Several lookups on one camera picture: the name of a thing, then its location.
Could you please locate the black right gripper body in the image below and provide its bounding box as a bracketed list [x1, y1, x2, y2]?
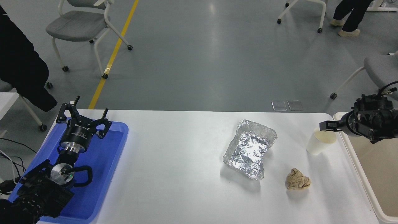
[342, 110, 358, 136]

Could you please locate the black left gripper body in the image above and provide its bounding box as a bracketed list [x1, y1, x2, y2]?
[60, 119, 95, 147]

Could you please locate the white paper cup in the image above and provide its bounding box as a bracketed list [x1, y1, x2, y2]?
[306, 128, 337, 156]

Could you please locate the silver foil tray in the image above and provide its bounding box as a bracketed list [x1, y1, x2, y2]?
[223, 119, 278, 181]

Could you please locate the blue plastic tray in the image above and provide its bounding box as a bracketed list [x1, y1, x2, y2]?
[8, 121, 129, 224]

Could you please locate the large pale bin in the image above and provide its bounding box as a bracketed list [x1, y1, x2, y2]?
[333, 112, 398, 224]

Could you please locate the crumpled tan paper ball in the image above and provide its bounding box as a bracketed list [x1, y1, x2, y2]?
[286, 168, 312, 190]

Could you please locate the seated person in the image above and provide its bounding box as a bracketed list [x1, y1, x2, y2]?
[0, 5, 58, 112]

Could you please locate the standing person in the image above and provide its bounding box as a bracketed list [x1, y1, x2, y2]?
[330, 0, 373, 37]

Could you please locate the thin black cable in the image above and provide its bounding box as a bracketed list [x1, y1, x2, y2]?
[0, 137, 38, 154]
[0, 154, 27, 173]

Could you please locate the grey chair with white frame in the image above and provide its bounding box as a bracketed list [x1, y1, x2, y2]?
[331, 51, 398, 101]
[46, 0, 133, 79]
[0, 79, 54, 132]

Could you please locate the thin white cable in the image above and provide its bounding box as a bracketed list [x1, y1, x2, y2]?
[0, 149, 17, 184]

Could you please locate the white chair frame with casters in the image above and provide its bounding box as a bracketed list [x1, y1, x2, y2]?
[278, 0, 327, 34]

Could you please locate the white table frame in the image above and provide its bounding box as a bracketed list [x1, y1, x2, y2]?
[367, 0, 398, 13]

